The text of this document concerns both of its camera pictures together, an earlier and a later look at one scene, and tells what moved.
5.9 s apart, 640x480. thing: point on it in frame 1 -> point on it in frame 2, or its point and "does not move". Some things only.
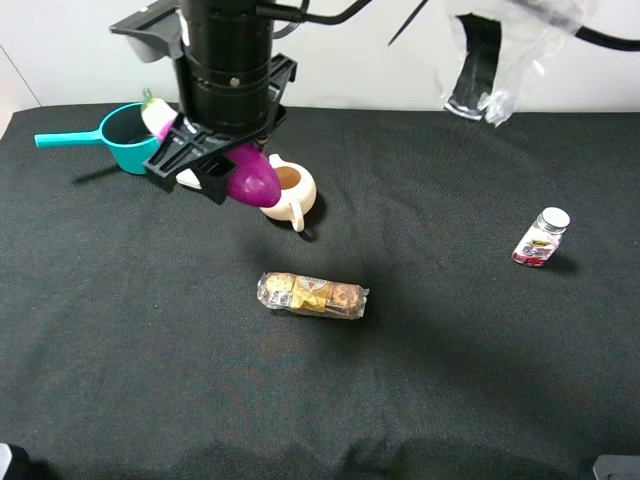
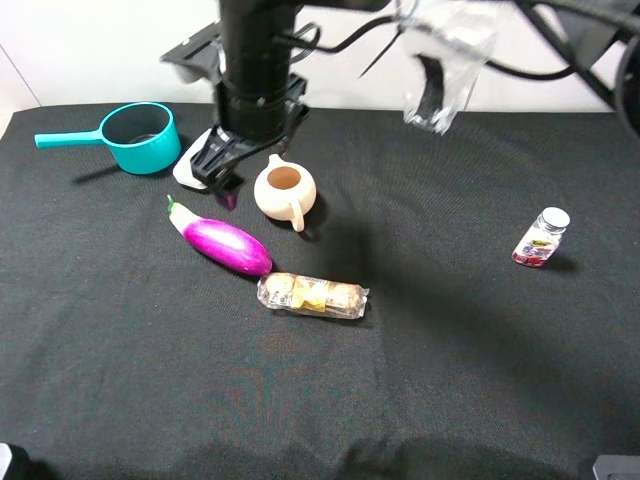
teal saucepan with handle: x=124 y=128 does not move
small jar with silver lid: x=543 y=239 does not move
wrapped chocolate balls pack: x=300 y=292 does not move
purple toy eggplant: x=251 y=182 -> x=221 y=243
